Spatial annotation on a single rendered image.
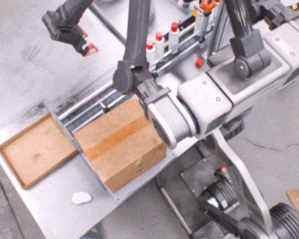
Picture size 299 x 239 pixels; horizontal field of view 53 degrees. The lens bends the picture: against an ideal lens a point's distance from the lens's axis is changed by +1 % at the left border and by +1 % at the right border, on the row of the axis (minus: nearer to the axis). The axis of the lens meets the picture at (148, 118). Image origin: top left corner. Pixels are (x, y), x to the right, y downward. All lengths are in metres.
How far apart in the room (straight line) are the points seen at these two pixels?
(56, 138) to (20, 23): 0.80
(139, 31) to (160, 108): 0.24
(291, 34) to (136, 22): 0.44
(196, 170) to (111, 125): 0.96
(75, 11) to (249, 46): 0.63
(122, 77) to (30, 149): 0.84
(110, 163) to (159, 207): 1.13
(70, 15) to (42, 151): 0.72
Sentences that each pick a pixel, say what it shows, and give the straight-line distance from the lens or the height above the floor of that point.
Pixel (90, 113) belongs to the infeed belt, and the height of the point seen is 0.88.
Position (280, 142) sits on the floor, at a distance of 2.54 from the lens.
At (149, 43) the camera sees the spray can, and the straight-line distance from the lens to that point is 1.46.
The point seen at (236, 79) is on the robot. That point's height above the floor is 1.53.
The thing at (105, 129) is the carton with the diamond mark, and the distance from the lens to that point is 1.23.
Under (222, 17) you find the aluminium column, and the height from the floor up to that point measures 1.16.
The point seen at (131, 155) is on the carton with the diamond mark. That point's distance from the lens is 1.18.
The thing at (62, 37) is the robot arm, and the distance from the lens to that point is 1.25.
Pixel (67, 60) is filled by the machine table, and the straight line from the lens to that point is 1.79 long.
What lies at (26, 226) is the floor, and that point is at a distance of 2.45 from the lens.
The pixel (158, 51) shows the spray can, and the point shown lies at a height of 0.98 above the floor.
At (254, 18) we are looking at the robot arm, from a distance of 1.12.
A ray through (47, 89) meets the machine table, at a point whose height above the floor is 0.83.
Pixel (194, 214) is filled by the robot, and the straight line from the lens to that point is 2.03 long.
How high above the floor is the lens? 2.25
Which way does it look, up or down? 67 degrees down
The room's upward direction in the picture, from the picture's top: 6 degrees counter-clockwise
